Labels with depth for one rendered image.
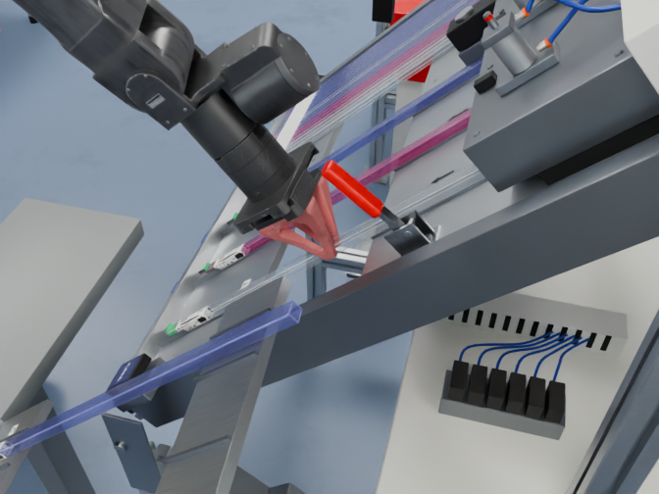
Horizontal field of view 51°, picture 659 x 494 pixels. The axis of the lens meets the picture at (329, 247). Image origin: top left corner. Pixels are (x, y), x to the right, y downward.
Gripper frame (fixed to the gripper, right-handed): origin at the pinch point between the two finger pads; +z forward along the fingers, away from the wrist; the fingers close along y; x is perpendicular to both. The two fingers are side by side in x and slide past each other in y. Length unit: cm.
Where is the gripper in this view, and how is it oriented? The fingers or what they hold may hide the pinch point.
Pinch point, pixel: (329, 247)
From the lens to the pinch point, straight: 69.9
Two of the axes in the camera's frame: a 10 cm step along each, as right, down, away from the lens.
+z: 6.0, 6.9, 4.2
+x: -7.6, 3.1, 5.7
